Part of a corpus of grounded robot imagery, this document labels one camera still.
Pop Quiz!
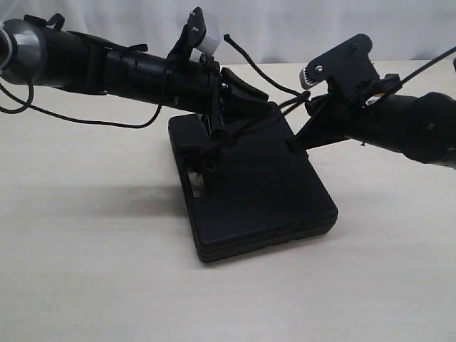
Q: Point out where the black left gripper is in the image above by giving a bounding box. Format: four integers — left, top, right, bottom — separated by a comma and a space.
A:
170, 56, 269, 167

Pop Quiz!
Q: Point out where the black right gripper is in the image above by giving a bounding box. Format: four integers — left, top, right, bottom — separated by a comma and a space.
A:
286, 80, 385, 154

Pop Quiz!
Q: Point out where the black cord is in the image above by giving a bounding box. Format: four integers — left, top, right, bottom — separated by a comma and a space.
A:
209, 33, 311, 150

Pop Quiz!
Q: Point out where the black plastic case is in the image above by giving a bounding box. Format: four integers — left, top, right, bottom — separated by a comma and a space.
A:
168, 114, 338, 263

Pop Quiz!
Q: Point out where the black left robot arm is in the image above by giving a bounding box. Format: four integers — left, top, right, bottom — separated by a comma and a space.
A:
1, 7, 274, 166

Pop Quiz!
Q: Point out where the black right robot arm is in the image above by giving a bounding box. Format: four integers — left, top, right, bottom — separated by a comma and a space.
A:
287, 92, 455, 169

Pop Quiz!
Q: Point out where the white curtain backdrop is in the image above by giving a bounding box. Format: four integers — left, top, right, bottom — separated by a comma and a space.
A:
1, 1, 455, 63

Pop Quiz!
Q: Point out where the white zip tie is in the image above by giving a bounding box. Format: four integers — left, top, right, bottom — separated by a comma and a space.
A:
1, 21, 14, 73

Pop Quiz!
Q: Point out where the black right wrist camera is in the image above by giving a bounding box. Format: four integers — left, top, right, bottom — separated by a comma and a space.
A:
299, 33, 401, 104

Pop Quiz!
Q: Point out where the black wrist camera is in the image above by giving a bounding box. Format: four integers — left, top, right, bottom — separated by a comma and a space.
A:
299, 33, 401, 104
167, 6, 222, 61

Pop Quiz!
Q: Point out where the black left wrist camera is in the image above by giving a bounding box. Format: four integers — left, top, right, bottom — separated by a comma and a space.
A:
167, 6, 222, 61

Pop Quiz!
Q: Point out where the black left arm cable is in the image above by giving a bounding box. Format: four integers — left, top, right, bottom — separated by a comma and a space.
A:
0, 81, 165, 129

